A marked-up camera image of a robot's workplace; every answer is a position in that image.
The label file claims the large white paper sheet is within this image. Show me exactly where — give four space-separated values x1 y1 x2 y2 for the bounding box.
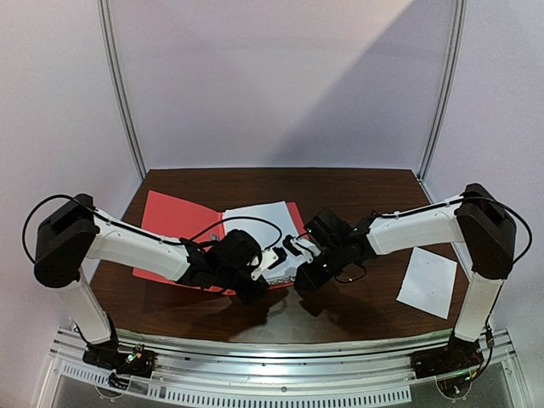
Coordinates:
223 201 299 282

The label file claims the metal bottom folder clip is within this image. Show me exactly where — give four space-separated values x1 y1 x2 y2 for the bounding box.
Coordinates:
269 276 295 286

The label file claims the red file folder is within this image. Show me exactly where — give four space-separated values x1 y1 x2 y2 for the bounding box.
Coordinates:
132 190 306 295

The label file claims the small white paper sheet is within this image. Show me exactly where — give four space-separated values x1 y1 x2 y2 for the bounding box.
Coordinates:
396 247 457 320

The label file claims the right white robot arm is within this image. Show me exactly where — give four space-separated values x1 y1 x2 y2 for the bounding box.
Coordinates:
294 184 516 371

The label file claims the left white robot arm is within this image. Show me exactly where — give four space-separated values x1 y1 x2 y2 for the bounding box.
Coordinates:
33 194 277 369

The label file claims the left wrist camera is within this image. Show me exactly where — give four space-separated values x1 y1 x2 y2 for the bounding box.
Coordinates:
205 229 287 282

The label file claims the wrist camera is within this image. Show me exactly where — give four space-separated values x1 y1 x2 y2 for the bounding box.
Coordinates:
205 229 287 282
282 208 353 262

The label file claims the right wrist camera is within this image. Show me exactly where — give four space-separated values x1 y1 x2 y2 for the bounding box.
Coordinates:
282 208 353 262

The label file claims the aluminium front rail frame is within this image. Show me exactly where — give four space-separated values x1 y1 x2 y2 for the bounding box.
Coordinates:
37 329 532 407

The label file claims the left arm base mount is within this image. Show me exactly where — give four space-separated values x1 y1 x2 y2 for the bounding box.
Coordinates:
82 332 157 391

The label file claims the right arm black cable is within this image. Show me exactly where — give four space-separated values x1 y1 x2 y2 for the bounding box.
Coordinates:
462 190 532 267

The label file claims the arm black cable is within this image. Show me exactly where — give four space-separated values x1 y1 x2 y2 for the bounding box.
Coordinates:
462 190 532 267
21 194 97 267

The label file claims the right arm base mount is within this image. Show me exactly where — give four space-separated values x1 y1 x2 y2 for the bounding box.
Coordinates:
410 326 495 400

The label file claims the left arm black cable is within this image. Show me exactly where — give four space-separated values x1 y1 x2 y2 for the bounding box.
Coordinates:
21 194 97 267

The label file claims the left aluminium corner post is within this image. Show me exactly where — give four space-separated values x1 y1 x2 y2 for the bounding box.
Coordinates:
97 0 147 180

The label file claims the aluminium corner post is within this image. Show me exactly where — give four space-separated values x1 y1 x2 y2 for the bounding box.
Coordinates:
416 0 468 184
97 0 147 180

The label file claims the right aluminium corner post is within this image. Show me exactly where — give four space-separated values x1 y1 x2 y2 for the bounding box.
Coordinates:
416 0 468 184

